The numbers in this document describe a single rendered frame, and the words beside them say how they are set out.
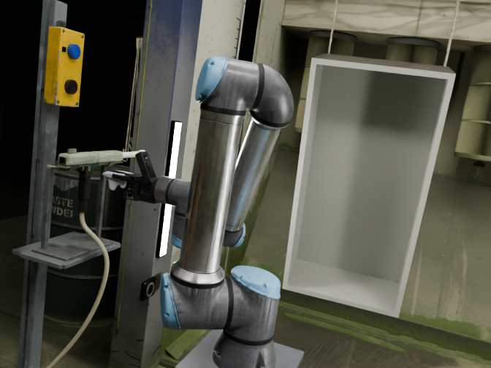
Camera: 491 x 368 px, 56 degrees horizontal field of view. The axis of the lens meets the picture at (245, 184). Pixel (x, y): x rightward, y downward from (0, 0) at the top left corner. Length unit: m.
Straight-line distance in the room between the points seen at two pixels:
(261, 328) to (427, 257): 2.25
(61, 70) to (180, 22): 0.61
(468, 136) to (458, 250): 0.78
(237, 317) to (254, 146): 0.47
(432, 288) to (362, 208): 0.98
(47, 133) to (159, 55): 0.62
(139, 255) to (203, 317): 0.98
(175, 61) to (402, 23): 1.74
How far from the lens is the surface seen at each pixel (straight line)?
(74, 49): 1.74
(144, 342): 2.37
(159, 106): 2.09
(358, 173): 2.58
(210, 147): 1.15
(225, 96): 1.13
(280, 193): 3.65
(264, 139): 1.26
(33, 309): 1.97
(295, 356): 1.55
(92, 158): 1.70
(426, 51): 3.37
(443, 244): 3.51
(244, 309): 1.32
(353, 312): 3.34
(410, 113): 2.50
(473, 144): 3.34
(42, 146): 1.80
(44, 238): 1.74
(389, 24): 3.33
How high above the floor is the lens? 1.38
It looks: 9 degrees down
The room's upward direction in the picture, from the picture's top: 8 degrees clockwise
